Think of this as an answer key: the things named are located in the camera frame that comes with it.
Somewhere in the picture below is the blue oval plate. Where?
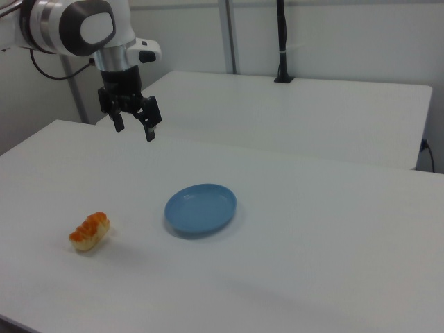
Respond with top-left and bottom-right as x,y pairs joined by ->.
164,183 -> 238,236

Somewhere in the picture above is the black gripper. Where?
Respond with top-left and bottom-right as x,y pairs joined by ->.
96,65 -> 163,142

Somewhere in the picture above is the black camera pole stand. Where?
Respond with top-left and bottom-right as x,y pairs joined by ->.
273,0 -> 295,84

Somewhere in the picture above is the white rear table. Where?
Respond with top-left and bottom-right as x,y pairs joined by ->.
95,71 -> 433,171

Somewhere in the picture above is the golden bread loaf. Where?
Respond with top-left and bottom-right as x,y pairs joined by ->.
68,211 -> 111,252

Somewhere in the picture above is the grey wall partition post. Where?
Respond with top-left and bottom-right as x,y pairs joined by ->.
218,0 -> 241,75

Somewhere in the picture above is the grey slanted frame post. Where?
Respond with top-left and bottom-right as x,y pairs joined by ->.
59,54 -> 92,125

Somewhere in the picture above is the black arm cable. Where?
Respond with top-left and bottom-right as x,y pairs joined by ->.
29,49 -> 96,80

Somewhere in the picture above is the black cable at table edge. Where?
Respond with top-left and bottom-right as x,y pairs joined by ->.
420,138 -> 436,173

